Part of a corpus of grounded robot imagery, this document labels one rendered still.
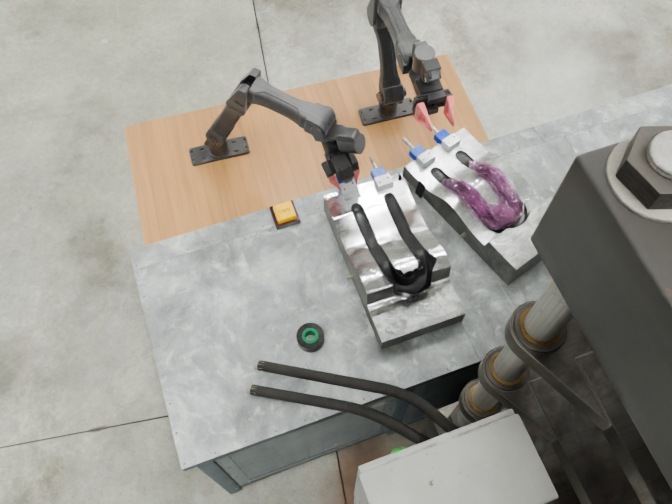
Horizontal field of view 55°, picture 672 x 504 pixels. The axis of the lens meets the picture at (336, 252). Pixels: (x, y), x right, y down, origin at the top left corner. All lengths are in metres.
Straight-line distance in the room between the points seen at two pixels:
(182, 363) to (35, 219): 1.56
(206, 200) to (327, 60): 1.62
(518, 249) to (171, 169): 1.15
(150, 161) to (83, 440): 1.17
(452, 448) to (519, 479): 0.12
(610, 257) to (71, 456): 2.38
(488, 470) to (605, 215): 0.56
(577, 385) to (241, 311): 1.10
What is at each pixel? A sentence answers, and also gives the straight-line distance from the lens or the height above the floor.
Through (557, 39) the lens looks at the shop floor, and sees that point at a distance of 3.88.
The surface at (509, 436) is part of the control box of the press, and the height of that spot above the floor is 1.47.
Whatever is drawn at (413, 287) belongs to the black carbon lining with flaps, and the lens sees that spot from 1.91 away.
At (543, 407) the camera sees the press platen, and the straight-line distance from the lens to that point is 1.41.
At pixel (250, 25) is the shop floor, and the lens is 3.80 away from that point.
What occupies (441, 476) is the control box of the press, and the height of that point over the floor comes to 1.47.
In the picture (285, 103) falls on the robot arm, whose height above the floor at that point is 1.21.
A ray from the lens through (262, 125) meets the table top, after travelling 2.31.
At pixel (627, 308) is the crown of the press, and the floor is 1.93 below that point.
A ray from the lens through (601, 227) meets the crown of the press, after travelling 0.78.
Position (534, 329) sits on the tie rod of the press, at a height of 1.58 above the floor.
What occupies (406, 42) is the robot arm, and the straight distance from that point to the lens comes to 1.95.
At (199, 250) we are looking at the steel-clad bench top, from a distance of 2.07.
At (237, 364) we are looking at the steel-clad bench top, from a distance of 1.91.
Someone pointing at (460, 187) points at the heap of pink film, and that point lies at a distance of 2.05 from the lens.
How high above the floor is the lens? 2.60
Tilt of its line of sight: 63 degrees down
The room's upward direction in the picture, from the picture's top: straight up
